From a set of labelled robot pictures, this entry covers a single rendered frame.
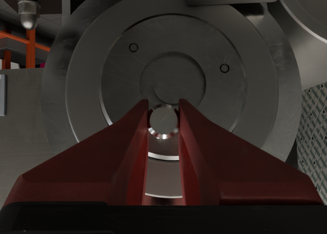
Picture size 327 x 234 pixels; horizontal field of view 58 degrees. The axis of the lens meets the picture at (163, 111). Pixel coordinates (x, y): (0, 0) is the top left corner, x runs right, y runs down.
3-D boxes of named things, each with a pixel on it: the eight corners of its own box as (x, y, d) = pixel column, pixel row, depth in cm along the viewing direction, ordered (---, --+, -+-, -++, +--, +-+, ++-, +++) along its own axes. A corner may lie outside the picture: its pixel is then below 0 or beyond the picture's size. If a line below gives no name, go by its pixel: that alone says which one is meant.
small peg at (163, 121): (156, 96, 12) (188, 114, 12) (157, 105, 14) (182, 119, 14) (139, 127, 12) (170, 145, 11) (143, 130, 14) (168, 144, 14)
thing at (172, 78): (261, 29, 15) (231, 176, 14) (249, 43, 17) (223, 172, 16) (118, -3, 15) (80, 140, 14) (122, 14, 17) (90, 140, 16)
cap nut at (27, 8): (35, -1, 49) (35, 25, 49) (44, 9, 53) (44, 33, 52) (13, 0, 49) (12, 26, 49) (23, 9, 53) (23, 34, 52)
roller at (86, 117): (278, -11, 16) (281, 201, 15) (207, 83, 42) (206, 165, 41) (71, -17, 16) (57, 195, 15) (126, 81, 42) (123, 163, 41)
